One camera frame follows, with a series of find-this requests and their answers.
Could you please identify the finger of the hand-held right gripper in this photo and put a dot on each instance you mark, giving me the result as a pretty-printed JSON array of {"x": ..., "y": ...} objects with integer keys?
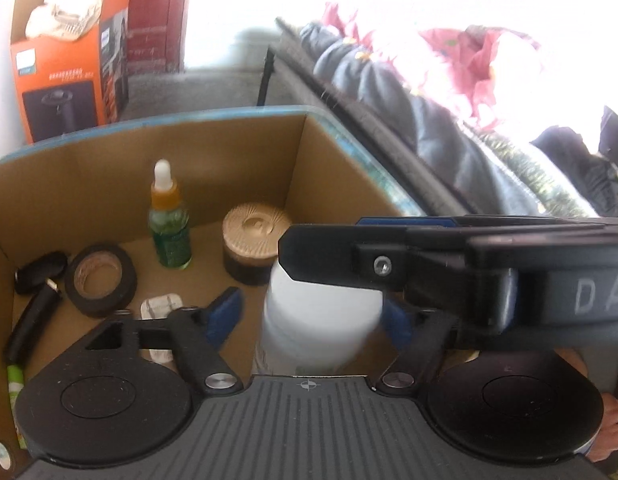
[
  {"x": 329, "y": 255},
  {"x": 409, "y": 220}
]

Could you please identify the white charger plug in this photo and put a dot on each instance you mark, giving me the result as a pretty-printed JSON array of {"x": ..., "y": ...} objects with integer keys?
[{"x": 159, "y": 306}]

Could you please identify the black oval case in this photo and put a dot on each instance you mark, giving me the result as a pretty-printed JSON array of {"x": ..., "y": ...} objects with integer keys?
[{"x": 39, "y": 272}]

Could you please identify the small round silver object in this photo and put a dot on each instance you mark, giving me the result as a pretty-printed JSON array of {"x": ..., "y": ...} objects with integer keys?
[{"x": 2, "y": 456}]

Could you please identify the red wooden door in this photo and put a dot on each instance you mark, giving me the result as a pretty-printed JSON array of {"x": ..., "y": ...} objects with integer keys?
[{"x": 159, "y": 15}]

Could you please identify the dark garment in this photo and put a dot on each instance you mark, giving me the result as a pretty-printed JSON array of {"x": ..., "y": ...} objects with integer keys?
[{"x": 574, "y": 160}]

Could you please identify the person's right hand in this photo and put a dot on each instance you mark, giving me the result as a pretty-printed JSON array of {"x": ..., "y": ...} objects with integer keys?
[{"x": 614, "y": 425}]

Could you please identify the green dropper bottle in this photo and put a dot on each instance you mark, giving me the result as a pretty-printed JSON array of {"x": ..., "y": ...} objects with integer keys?
[{"x": 170, "y": 230}]

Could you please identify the black flashlight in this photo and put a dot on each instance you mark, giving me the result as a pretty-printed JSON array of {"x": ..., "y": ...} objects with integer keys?
[{"x": 34, "y": 315}]

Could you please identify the white cloth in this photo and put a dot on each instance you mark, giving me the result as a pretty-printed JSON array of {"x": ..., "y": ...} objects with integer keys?
[{"x": 64, "y": 7}]

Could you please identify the dark bed frame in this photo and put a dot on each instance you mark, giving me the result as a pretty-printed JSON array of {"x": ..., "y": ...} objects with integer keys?
[{"x": 309, "y": 80}]

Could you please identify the green tube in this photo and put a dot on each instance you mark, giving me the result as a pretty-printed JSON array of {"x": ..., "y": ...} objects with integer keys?
[{"x": 15, "y": 385}]

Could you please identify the white bottle green label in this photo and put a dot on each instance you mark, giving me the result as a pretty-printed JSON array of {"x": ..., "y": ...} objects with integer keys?
[{"x": 319, "y": 320}]

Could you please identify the orange product box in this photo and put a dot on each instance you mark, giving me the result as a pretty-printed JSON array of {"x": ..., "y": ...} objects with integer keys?
[{"x": 64, "y": 80}]

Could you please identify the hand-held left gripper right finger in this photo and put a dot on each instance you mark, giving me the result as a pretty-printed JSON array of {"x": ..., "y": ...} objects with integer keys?
[{"x": 395, "y": 319}]

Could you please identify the brown cardboard box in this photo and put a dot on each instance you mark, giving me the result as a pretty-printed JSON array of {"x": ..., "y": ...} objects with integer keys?
[{"x": 89, "y": 180}]

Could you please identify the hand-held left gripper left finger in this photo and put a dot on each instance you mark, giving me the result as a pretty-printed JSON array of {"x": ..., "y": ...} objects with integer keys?
[{"x": 227, "y": 310}]

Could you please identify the grey patterned fuzzy blanket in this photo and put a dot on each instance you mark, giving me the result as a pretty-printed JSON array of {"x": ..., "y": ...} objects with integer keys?
[{"x": 534, "y": 175}]

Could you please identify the black tape roll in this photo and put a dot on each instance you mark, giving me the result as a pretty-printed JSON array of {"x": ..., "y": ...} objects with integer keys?
[{"x": 79, "y": 270}]

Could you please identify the gold lid dark jar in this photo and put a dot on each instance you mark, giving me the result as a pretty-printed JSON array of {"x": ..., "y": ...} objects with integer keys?
[{"x": 254, "y": 240}]

